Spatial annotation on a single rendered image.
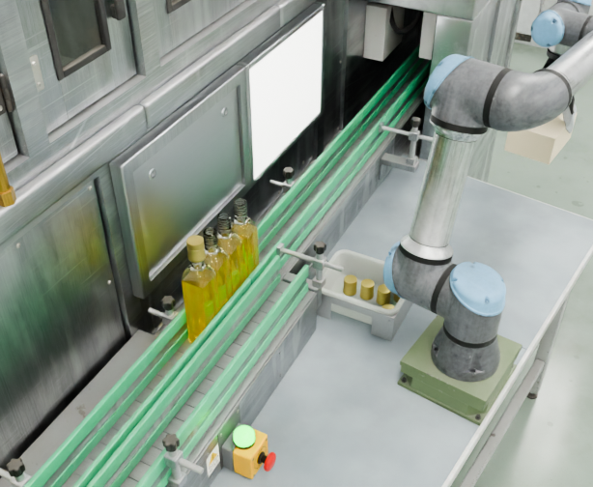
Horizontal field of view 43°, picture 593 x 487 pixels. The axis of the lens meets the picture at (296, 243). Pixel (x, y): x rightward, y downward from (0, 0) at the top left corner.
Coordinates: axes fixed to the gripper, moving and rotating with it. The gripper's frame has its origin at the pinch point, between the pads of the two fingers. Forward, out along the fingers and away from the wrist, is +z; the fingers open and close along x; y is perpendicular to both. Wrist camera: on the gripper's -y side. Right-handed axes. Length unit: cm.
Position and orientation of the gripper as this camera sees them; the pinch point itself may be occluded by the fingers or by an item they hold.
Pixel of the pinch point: (542, 126)
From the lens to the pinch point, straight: 206.5
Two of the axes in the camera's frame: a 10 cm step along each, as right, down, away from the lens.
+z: -0.1, 7.8, 6.3
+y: 5.7, -5.1, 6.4
